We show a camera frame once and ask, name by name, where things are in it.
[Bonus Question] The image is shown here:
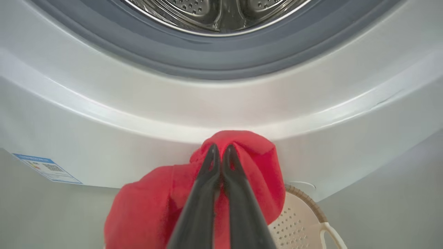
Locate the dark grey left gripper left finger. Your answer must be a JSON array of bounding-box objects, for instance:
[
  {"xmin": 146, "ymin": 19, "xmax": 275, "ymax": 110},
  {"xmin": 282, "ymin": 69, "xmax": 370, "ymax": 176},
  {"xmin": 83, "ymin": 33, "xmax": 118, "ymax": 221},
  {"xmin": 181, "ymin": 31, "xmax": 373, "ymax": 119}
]
[{"xmin": 166, "ymin": 144, "xmax": 221, "ymax": 249}]

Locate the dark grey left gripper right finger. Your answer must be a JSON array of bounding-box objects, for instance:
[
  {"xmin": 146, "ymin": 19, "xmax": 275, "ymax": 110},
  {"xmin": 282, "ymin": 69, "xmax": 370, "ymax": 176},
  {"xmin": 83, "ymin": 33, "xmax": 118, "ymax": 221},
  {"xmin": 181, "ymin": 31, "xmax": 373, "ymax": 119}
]
[{"xmin": 221, "ymin": 144, "xmax": 277, "ymax": 249}]

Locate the red garment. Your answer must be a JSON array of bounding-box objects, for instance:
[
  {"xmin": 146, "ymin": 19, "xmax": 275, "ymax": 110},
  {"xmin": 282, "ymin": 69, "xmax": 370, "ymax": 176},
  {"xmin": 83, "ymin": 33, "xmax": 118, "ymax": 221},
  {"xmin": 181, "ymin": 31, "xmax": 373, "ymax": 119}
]
[{"xmin": 104, "ymin": 130, "xmax": 286, "ymax": 249}]

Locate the cream perforated laundry basket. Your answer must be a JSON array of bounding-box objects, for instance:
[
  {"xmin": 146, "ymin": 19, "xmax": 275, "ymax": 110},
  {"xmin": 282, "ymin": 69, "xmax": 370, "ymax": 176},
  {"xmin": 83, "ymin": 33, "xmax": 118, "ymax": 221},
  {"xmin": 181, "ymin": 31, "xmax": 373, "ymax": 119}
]
[{"xmin": 268, "ymin": 184, "xmax": 348, "ymax": 249}]

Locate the white front-load washing machine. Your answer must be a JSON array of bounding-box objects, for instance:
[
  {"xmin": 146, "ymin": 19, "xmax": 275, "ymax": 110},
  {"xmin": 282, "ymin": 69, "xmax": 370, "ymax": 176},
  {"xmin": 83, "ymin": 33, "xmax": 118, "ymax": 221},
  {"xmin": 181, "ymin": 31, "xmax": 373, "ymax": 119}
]
[{"xmin": 0, "ymin": 0, "xmax": 443, "ymax": 203}]

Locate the grey rubber door gasket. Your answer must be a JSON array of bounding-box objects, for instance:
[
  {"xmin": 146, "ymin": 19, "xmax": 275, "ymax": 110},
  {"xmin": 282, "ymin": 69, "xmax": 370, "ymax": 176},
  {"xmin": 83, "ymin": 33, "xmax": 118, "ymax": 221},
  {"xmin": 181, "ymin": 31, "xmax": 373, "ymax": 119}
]
[{"xmin": 29, "ymin": 0, "xmax": 404, "ymax": 81}]

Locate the steel washer drum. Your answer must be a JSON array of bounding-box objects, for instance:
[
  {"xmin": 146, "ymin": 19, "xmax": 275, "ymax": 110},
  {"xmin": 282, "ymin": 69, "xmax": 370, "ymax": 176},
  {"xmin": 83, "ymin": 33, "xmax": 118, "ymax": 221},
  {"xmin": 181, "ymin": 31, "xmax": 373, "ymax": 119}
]
[{"xmin": 119, "ymin": 0, "xmax": 314, "ymax": 37}]

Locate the blue energy label sticker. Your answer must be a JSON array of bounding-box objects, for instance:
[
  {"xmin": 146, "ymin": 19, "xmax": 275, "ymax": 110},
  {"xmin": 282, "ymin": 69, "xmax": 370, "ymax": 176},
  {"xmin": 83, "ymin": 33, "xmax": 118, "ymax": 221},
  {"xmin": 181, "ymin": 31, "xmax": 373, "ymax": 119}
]
[{"xmin": 12, "ymin": 153, "xmax": 83, "ymax": 185}]

